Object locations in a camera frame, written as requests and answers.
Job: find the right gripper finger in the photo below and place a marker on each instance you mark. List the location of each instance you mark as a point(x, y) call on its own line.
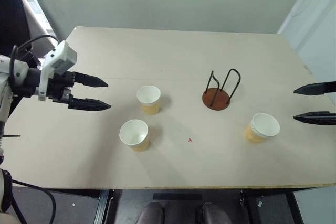
point(317, 88)
point(319, 118)

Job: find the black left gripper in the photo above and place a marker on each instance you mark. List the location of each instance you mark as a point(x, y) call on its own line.
point(60, 85)

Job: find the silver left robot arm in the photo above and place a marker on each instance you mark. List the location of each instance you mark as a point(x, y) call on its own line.
point(18, 69)

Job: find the yellow paper cup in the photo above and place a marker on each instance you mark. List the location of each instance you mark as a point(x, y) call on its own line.
point(140, 145)
point(250, 134)
point(151, 107)

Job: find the dark rounded shape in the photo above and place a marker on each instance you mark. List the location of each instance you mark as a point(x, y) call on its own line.
point(151, 213)

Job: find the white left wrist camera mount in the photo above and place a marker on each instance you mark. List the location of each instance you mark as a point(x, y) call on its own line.
point(60, 56)

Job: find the black table frame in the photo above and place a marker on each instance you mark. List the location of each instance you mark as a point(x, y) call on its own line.
point(103, 205)

